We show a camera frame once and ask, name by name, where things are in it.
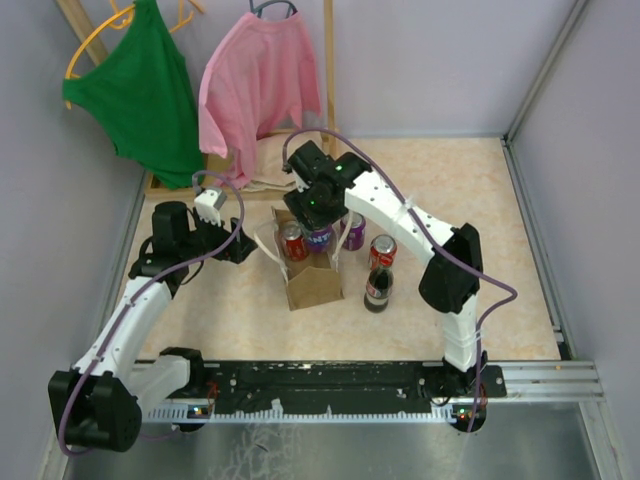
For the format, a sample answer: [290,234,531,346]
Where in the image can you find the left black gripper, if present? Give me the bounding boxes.
[179,207,257,263]

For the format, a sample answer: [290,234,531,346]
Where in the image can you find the red cola can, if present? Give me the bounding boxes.
[279,221,309,262]
[369,234,397,270]

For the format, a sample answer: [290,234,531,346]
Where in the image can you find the purple soda can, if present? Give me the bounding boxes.
[342,213,366,251]
[305,225,334,254]

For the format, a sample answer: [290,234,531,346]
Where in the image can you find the brown burlap canvas bag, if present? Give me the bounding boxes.
[253,207,344,311]

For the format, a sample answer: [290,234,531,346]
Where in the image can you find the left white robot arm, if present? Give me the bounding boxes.
[48,201,257,456]

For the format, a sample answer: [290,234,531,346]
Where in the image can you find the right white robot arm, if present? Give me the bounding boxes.
[283,141,485,397]

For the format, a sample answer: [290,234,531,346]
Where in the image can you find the cream folded cloth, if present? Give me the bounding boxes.
[243,131,295,191]

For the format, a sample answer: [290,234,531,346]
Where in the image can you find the red cola can front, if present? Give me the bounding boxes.
[369,234,397,270]

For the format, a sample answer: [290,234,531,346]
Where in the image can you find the dark cola bottle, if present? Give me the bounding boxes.
[363,265,394,313]

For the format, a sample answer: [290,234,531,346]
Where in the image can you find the pink t-shirt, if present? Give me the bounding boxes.
[198,13,322,188]

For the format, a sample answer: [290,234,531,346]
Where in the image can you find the grey clothes hanger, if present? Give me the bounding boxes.
[249,0,298,21]

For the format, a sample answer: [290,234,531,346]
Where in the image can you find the green tank top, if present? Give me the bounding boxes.
[62,1,204,189]

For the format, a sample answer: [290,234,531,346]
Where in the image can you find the yellow clothes hanger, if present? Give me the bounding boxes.
[64,0,206,110]

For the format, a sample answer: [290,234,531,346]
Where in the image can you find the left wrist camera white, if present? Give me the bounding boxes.
[194,187,227,226]

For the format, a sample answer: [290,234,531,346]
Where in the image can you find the wooden clothes rack frame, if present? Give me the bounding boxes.
[55,0,338,201]

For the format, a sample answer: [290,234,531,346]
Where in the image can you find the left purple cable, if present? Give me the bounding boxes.
[57,170,246,457]

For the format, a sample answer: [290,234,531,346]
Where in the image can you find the purple cable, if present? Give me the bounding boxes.
[57,170,246,457]
[282,128,519,434]

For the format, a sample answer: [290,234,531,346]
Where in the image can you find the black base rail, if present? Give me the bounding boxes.
[169,361,507,415]

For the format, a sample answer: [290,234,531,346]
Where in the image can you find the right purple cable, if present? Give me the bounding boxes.
[282,128,519,434]

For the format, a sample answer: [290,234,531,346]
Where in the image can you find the white toothed cable strip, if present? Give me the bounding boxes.
[147,402,489,425]

